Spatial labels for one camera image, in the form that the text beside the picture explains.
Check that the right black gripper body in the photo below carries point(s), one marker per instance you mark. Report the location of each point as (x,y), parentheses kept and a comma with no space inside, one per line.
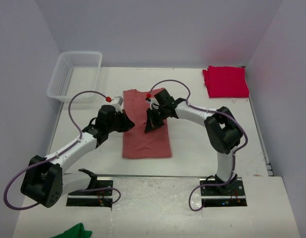
(164,114)

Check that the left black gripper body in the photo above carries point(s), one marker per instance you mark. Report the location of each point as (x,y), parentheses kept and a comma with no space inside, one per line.
(112,126)

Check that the salmon pink t shirt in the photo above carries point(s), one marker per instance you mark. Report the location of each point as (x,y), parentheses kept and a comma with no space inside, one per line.
(136,143)

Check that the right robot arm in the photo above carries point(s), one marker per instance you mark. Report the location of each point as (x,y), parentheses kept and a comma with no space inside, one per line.
(223,131)

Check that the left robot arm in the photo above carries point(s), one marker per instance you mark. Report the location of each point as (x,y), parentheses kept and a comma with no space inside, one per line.
(46,179)

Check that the folded red t shirt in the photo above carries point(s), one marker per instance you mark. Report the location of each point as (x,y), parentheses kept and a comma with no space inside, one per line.
(225,82)

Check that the white plastic basket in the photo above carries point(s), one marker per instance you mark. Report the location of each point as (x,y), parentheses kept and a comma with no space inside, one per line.
(74,72)

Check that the green cloth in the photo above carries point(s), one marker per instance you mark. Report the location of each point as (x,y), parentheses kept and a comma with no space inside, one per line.
(77,231)

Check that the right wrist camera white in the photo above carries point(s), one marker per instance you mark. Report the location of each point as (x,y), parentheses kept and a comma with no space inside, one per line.
(152,101)

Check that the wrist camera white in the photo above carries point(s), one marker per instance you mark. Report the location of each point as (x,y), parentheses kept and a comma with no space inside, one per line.
(152,101)
(117,103)

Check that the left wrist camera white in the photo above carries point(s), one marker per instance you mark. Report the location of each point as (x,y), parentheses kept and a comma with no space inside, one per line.
(117,103)

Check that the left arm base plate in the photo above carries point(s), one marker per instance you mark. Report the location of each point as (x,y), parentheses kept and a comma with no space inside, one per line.
(101,198)

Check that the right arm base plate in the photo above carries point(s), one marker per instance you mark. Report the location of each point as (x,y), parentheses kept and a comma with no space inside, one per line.
(232,195)

